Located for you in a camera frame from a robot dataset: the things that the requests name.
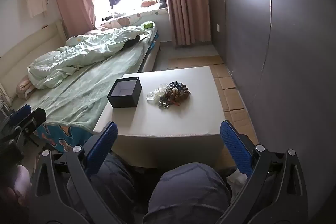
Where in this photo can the person's right leg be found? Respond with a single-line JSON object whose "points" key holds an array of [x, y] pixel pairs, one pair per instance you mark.
{"points": [[189, 192]]}

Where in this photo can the green bed with duvet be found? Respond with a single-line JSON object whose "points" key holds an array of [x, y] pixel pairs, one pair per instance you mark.
{"points": [[78, 99]]}

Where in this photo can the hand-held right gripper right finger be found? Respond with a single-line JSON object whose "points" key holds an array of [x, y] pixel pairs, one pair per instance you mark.
{"points": [[234, 148]]}

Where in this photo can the orange cushion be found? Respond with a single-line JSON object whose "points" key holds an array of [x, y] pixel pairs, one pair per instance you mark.
{"points": [[147, 3]]}

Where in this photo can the small green box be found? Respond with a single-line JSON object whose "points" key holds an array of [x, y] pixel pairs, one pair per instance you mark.
{"points": [[147, 25]]}

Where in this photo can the pink pillow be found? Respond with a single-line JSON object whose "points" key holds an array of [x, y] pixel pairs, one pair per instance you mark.
{"points": [[23, 86]]}

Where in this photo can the bed with green sheet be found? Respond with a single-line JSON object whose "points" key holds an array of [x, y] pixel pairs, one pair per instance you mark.
{"points": [[31, 41]]}

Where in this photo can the blue printed blanket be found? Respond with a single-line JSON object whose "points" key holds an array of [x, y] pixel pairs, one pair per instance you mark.
{"points": [[63, 140]]}

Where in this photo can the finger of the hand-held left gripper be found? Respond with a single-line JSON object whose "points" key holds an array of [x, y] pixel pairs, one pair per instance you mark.
{"points": [[20, 111], [36, 117]]}

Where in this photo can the dark grey wardrobe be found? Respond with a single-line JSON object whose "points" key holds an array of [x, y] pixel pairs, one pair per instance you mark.
{"points": [[249, 29]]}

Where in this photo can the person's leg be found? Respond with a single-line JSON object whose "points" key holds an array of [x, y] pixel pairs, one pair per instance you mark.
{"points": [[115, 187], [189, 192]]}

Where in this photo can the person's left leg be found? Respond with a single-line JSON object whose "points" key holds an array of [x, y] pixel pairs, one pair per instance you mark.
{"points": [[115, 187]]}

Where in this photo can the black cloth item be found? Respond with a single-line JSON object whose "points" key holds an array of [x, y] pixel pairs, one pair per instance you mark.
{"points": [[132, 41]]}

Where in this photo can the light green quilt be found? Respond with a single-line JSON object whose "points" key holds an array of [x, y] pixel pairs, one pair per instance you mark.
{"points": [[78, 53]]}

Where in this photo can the white low table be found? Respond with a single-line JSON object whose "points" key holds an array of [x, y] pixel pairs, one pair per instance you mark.
{"points": [[170, 124]]}

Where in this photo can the black square box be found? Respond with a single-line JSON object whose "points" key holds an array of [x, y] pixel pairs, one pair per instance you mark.
{"points": [[123, 102]]}

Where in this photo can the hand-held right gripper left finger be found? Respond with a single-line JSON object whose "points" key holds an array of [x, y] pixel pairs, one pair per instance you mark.
{"points": [[103, 142]]}

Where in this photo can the person's left hand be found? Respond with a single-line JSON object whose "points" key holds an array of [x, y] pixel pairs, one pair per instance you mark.
{"points": [[21, 183]]}

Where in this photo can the printed windowsill cushion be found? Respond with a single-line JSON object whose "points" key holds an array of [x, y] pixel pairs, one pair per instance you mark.
{"points": [[131, 19]]}

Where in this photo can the white sock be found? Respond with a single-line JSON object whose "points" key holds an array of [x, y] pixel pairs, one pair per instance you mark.
{"points": [[237, 177]]}

